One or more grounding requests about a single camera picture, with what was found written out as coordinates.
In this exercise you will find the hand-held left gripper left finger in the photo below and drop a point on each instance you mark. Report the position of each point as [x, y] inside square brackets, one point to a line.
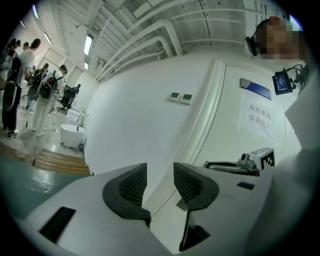
[125, 195]

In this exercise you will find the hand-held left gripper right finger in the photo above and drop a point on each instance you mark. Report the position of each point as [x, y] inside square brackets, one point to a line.
[195, 190]

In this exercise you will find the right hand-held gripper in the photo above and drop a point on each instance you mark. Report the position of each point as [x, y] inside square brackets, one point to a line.
[265, 160]

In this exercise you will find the white door with red sign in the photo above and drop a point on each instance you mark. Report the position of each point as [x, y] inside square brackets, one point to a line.
[232, 140]

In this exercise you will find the blue door plate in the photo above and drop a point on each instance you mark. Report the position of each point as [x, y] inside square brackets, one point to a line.
[257, 89]

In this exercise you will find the paper sign with red lettering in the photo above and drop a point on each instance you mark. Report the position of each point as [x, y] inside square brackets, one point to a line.
[257, 125]

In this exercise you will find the wooden slat ramp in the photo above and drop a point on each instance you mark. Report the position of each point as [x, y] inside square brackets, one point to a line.
[62, 162]

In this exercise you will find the person's light shirt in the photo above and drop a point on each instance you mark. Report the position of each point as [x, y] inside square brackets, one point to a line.
[300, 175]

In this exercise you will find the black chest-mounted monitor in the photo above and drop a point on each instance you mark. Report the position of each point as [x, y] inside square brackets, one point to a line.
[282, 83]

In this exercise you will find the black office chair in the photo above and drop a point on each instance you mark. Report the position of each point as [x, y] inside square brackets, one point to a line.
[66, 100]

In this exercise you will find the black headset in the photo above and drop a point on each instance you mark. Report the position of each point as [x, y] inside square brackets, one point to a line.
[251, 46]

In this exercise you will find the round black backpack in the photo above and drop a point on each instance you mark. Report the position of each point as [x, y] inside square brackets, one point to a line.
[48, 88]

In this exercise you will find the ceiling light panel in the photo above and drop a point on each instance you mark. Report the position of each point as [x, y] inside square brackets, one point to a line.
[86, 65]
[88, 45]

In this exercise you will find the person's head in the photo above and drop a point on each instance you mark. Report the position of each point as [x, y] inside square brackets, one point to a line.
[280, 40]

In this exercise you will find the white ceiling duct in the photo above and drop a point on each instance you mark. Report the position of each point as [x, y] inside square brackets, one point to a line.
[150, 32]

